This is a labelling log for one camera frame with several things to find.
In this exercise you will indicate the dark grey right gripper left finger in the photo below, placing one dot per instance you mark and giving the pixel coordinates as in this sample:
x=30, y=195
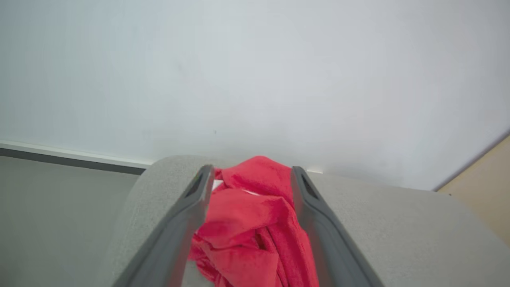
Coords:
x=175, y=231

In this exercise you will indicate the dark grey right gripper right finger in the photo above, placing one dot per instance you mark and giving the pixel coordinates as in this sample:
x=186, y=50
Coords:
x=330, y=239

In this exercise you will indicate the red clothing item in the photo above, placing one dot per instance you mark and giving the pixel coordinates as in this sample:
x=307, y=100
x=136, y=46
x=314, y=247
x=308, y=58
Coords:
x=247, y=223

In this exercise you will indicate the light grey fabric sofa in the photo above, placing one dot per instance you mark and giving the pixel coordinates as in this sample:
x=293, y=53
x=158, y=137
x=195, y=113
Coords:
x=406, y=239

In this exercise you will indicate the dark grey baseboard strip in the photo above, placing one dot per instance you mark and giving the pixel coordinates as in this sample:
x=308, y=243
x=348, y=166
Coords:
x=67, y=160

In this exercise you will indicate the beige wooden panel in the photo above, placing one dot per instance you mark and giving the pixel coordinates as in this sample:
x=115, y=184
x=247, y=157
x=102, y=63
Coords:
x=484, y=187

